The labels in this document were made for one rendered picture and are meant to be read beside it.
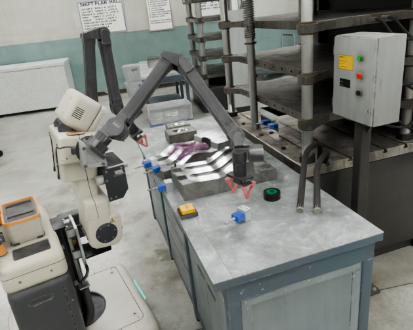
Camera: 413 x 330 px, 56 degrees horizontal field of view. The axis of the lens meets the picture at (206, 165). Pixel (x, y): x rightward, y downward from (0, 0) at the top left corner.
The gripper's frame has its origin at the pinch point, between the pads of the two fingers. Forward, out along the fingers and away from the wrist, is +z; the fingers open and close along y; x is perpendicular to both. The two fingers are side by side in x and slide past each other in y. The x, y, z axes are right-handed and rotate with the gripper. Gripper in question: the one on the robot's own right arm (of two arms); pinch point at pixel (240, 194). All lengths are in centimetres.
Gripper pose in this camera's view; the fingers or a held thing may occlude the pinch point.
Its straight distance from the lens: 163.4
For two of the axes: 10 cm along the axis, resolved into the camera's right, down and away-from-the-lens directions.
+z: 0.7, 9.2, 3.9
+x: -7.8, 3.0, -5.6
